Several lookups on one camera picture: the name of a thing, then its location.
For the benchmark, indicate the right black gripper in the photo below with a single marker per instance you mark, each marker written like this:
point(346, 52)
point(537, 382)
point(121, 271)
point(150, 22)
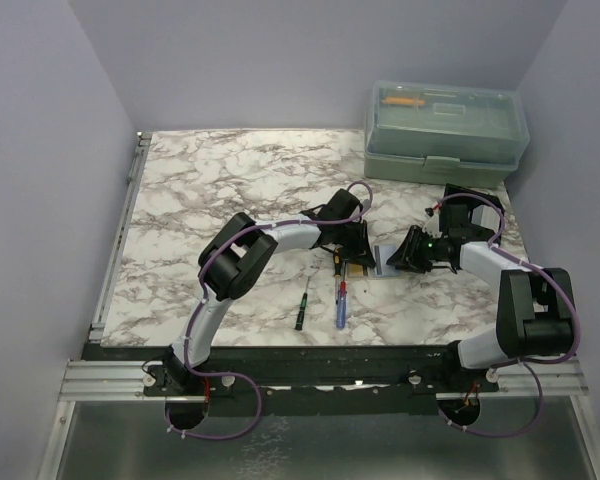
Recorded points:
point(407, 256)

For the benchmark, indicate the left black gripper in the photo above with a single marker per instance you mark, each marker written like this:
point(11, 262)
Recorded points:
point(360, 251)

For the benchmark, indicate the silver grey credit card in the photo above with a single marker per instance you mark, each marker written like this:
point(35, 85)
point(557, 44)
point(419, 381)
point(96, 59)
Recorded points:
point(381, 255)

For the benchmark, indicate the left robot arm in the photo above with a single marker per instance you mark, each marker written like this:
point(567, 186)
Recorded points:
point(233, 261)

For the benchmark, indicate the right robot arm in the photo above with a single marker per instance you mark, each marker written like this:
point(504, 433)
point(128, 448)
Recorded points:
point(535, 311)

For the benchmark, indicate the black card stand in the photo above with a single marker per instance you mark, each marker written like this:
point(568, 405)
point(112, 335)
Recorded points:
point(469, 214)

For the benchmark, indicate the black yellow screwdriver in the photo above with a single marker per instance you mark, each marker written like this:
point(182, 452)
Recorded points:
point(337, 263)

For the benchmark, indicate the blue red screwdriver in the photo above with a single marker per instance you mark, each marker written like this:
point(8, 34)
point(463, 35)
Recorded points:
point(341, 305)

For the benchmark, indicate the small green black screwdriver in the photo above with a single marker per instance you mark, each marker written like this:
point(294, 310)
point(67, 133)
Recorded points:
point(302, 308)

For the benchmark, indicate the translucent green toolbox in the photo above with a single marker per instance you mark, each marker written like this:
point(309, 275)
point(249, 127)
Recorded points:
point(469, 137)

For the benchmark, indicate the orange tool inside toolbox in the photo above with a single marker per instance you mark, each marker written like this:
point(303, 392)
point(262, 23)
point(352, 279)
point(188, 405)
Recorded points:
point(404, 101)

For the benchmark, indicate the black front mounting bar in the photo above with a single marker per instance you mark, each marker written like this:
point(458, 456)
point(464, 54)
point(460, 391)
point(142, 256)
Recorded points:
point(298, 381)

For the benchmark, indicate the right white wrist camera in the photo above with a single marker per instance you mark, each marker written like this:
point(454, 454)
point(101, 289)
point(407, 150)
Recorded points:
point(432, 225)

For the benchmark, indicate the aluminium rail frame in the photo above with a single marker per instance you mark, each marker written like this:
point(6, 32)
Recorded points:
point(107, 424)

